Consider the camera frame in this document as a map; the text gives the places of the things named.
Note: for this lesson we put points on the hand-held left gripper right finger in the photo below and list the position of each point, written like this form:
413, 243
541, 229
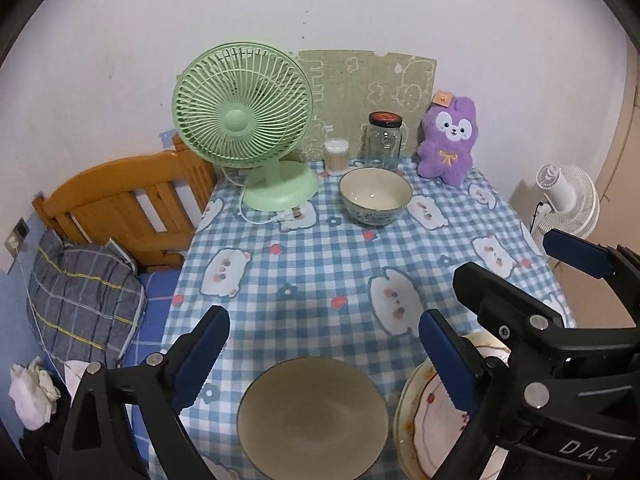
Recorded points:
445, 360

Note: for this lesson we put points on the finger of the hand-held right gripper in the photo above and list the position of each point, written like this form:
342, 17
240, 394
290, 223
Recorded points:
575, 256
500, 300

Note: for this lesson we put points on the green printed mat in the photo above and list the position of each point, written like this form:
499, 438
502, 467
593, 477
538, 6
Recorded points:
360, 85

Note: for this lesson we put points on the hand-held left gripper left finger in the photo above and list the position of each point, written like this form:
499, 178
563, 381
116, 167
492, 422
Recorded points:
200, 360

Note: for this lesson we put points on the cotton swab container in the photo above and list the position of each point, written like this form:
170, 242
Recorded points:
336, 157

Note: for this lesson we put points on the beige door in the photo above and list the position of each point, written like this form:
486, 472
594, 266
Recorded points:
625, 150

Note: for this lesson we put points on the grey plaid pillow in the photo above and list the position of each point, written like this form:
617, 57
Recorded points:
80, 300

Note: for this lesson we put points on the cream floral ceramic bowl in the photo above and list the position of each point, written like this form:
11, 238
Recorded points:
375, 212

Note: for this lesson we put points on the purple plush bunny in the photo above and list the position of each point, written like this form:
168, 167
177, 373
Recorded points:
447, 155

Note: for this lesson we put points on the blue checkered tablecloth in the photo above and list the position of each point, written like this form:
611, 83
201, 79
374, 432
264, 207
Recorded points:
310, 270

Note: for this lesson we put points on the round yellow floral plate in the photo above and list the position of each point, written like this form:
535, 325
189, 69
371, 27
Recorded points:
408, 422

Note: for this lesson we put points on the grey round plate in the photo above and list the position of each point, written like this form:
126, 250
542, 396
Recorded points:
312, 420

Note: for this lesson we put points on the wooden headboard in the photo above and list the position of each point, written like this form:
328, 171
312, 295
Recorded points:
115, 195

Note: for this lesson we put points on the glass jar with black lid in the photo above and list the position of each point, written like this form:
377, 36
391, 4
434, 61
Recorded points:
382, 147

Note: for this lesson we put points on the white crumpled cloth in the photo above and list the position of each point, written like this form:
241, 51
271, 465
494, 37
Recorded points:
32, 395

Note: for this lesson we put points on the wall socket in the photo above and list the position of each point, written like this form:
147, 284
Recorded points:
17, 235

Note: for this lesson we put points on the blue bed sheet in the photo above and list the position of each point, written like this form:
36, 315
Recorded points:
150, 300

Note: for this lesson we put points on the green desk fan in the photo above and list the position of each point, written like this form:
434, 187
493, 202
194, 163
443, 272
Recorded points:
240, 120

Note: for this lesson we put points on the white plate with red pattern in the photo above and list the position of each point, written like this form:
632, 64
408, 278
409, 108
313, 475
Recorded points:
440, 425

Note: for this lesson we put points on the white standing fan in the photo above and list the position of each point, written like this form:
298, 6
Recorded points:
570, 195

